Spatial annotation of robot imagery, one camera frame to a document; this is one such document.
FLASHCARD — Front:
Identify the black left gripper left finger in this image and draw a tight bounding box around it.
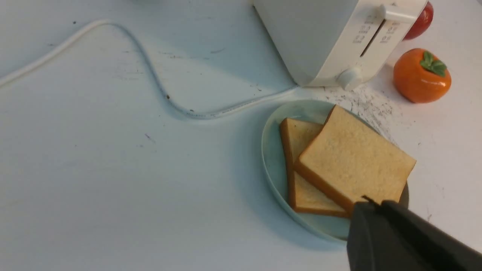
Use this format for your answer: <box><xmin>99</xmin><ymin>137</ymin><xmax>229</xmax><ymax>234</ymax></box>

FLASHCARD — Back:
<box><xmin>346</xmin><ymin>196</ymin><xmax>433</xmax><ymax>271</ymax></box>

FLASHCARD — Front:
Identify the red apple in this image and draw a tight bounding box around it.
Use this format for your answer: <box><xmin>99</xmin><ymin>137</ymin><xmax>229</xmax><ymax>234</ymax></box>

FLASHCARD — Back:
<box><xmin>403</xmin><ymin>1</ymin><xmax>434</xmax><ymax>41</ymax></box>

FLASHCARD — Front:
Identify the orange persimmon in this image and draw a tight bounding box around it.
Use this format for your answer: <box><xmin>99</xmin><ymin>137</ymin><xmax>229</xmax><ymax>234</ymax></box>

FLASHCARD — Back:
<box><xmin>393</xmin><ymin>48</ymin><xmax>452</xmax><ymax>104</ymax></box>

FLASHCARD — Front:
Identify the white power cable with plug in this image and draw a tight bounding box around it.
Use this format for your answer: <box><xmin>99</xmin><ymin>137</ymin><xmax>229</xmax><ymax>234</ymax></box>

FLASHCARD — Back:
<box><xmin>0</xmin><ymin>20</ymin><xmax>298</xmax><ymax>120</ymax></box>

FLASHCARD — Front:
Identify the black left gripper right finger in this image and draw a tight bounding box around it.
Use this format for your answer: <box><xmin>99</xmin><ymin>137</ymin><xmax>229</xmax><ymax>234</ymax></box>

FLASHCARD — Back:
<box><xmin>380</xmin><ymin>201</ymin><xmax>481</xmax><ymax>271</ymax></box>

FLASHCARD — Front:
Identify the pale green round plate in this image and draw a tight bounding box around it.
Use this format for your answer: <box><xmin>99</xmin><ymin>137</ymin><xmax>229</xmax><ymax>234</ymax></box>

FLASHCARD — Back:
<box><xmin>261</xmin><ymin>100</ymin><xmax>408</xmax><ymax>242</ymax></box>

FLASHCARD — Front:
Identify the toasted bread slice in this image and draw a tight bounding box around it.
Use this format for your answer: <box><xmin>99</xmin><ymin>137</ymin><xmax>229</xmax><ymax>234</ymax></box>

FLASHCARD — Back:
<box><xmin>299</xmin><ymin>106</ymin><xmax>416</xmax><ymax>216</ymax></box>
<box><xmin>279</xmin><ymin>118</ymin><xmax>349</xmax><ymax>218</ymax></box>

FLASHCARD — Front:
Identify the white two-slot toaster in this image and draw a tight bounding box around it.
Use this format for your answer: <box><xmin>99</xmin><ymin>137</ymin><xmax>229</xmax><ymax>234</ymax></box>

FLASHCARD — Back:
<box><xmin>253</xmin><ymin>0</ymin><xmax>427</xmax><ymax>91</ymax></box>

